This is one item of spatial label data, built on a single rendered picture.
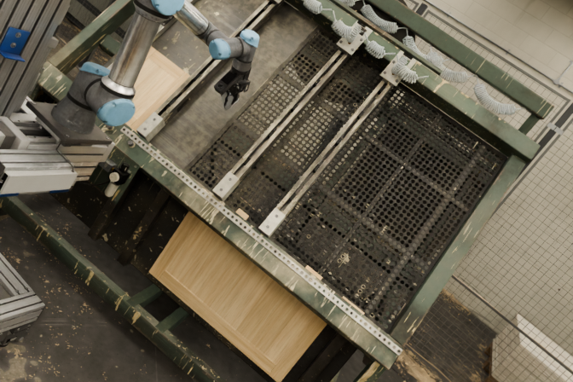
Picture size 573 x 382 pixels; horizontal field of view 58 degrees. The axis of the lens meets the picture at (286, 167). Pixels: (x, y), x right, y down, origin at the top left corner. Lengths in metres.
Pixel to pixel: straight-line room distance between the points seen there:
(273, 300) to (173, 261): 0.57
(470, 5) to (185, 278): 5.51
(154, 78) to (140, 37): 1.05
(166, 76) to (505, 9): 5.27
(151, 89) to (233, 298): 1.15
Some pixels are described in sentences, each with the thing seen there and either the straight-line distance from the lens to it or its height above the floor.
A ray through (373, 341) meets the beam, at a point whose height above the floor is 0.85.
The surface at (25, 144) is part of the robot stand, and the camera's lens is 1.84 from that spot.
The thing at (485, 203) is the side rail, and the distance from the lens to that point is 2.66.
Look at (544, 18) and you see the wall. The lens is 7.23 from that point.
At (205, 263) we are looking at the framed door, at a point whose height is 0.51.
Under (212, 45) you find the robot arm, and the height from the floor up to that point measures 1.53.
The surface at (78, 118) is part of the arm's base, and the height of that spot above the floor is 1.09.
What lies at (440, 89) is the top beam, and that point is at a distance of 2.75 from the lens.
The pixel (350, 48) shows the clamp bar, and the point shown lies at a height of 1.81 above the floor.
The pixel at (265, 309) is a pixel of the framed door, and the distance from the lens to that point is 2.69.
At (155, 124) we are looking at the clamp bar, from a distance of 2.57.
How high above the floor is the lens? 1.79
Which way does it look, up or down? 14 degrees down
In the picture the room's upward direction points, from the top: 35 degrees clockwise
